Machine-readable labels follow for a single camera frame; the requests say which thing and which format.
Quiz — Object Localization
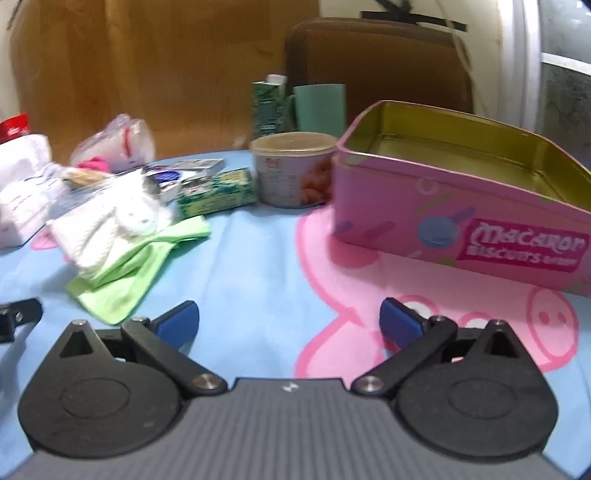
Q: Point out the window with white frame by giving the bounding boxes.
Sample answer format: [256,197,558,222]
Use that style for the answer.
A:
[522,0,591,155]

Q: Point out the green patterned box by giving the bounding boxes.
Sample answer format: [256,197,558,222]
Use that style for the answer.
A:
[177,167,257,219]

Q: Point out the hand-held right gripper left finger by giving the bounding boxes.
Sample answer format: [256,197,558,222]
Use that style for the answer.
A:
[58,300,228,400]

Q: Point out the playing card box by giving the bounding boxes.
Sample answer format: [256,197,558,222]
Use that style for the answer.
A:
[154,158,226,178]

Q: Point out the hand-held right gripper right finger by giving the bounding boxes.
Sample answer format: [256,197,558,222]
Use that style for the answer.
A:
[351,298,525,398]

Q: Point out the green cloth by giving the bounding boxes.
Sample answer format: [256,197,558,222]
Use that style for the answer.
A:
[65,215,212,326]

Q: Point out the wooden board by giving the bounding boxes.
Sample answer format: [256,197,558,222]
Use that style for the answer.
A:
[9,0,321,162]

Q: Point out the black tape strips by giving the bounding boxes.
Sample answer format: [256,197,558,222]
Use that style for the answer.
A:
[360,0,467,33]

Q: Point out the brown chair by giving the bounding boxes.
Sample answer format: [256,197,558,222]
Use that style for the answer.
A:
[284,17,476,139]

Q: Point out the pink tin box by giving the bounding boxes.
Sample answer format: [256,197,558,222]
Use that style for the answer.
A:
[331,100,591,297]

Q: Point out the green mug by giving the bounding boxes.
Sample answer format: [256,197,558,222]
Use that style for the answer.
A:
[286,83,347,136]

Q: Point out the red box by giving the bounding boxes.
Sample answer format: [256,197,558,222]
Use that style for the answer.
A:
[0,113,33,145]

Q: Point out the plastic bag of paper cups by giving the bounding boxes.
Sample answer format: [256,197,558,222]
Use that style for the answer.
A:
[70,114,157,174]

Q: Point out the blue cartoon printed tablecloth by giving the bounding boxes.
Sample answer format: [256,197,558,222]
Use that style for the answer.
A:
[0,148,591,464]

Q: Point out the white knit hat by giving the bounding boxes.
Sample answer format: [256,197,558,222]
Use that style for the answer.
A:
[48,173,174,280]

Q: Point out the green drink carton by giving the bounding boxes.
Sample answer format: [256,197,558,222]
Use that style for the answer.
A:
[252,75,288,139]

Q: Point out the round snack tub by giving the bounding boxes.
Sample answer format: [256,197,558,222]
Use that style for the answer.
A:
[249,132,339,209]

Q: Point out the pink knit hat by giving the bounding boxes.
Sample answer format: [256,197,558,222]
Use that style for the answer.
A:
[76,156,112,172]

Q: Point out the white tissue pack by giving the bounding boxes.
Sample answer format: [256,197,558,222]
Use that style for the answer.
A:
[0,134,65,250]

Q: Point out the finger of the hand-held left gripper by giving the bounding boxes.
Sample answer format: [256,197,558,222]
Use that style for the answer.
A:
[0,298,43,343]

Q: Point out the round dark tin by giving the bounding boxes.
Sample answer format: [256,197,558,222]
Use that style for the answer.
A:
[147,170,186,204]

